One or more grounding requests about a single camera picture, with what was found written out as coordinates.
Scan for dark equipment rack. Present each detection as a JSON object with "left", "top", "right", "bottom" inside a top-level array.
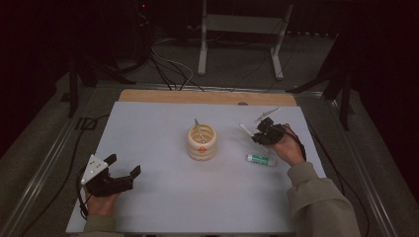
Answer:
[{"left": 127, "top": 0, "right": 156, "bottom": 68}]

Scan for person's left hand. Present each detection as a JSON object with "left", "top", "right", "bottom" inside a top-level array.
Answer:
[{"left": 83, "top": 184, "right": 121, "bottom": 217}]

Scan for white floor cable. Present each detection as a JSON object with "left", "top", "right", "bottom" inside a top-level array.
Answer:
[{"left": 150, "top": 38, "right": 195, "bottom": 91}]

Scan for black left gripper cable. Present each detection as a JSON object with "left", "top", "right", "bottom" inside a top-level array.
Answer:
[{"left": 18, "top": 113, "right": 112, "bottom": 237}]

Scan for white metal stand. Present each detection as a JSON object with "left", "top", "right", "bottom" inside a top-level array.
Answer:
[{"left": 197, "top": 0, "right": 295, "bottom": 81}]

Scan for person's right hand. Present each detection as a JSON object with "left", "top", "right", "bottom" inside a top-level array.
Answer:
[{"left": 267, "top": 122, "right": 306, "bottom": 168}]

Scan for green white toothpaste tube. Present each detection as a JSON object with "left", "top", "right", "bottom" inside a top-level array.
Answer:
[{"left": 246, "top": 153, "right": 278, "bottom": 168}]

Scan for white table mat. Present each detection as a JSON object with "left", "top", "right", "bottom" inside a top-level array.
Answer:
[{"left": 65, "top": 101, "right": 328, "bottom": 234}]

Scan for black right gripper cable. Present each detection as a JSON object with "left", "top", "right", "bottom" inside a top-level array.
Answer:
[{"left": 290, "top": 122, "right": 372, "bottom": 237}]

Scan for black floor cables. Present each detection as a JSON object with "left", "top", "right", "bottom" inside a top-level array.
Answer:
[{"left": 147, "top": 52, "right": 206, "bottom": 93}]

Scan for metal floor rail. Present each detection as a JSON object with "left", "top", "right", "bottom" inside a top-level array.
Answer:
[
  {"left": 329, "top": 98, "right": 400, "bottom": 237},
  {"left": 0, "top": 88, "right": 97, "bottom": 237}
]

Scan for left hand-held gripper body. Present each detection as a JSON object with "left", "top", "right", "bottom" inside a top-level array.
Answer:
[{"left": 80, "top": 154, "right": 135, "bottom": 198}]

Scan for cream ribbed pen holder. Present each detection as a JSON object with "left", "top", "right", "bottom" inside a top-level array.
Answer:
[{"left": 186, "top": 122, "right": 218, "bottom": 162}]

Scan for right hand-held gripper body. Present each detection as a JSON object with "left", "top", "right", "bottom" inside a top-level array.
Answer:
[{"left": 253, "top": 107, "right": 287, "bottom": 146}]

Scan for black stand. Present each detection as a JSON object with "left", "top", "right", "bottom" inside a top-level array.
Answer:
[
  {"left": 285, "top": 33, "right": 356, "bottom": 131},
  {"left": 66, "top": 54, "right": 138, "bottom": 119}
]

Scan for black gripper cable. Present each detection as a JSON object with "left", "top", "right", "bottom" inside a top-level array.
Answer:
[
  {"left": 290, "top": 122, "right": 372, "bottom": 237},
  {"left": 18, "top": 113, "right": 112, "bottom": 237}
]

